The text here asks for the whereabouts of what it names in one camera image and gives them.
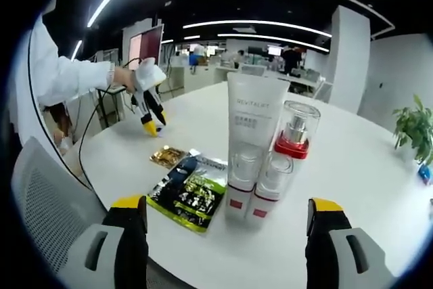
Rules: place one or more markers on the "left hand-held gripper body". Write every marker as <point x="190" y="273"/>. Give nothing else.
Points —
<point x="149" y="76"/>

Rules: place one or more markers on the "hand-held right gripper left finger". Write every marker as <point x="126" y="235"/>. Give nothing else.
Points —
<point x="101" y="258"/>

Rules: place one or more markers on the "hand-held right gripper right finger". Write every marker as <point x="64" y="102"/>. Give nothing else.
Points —
<point x="338" y="255"/>

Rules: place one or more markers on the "gold foil skincare sachet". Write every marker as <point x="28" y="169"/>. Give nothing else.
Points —
<point x="169" y="157"/>

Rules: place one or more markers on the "green foil skincare sachet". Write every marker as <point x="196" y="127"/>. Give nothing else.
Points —
<point x="187" y="197"/>

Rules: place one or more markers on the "large white skincare tube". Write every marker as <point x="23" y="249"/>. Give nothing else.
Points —
<point x="253" y="113"/>

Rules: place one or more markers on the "red collar skincare pump bottle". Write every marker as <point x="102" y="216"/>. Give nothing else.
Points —
<point x="297" y="126"/>

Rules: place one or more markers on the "person's left hand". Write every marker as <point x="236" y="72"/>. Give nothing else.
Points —
<point x="124" y="77"/>

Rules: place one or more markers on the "monitor with red screen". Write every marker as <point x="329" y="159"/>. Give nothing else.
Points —
<point x="149" y="43"/>

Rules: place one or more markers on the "beaded wrist band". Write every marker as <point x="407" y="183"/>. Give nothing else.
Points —
<point x="111" y="74"/>

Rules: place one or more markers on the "grey mesh office chair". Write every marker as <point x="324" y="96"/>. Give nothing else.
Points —
<point x="50" y="207"/>

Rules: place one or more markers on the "white office chair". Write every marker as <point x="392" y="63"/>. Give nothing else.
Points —
<point x="323" y="89"/>
<point x="253" y="70"/>

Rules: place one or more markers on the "small blue packet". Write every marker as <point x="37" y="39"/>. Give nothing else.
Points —
<point x="426" y="174"/>

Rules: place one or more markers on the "potted green plant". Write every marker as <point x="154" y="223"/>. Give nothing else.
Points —
<point x="416" y="126"/>

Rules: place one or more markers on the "black frame side desk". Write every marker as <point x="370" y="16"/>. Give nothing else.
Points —
<point x="111" y="94"/>

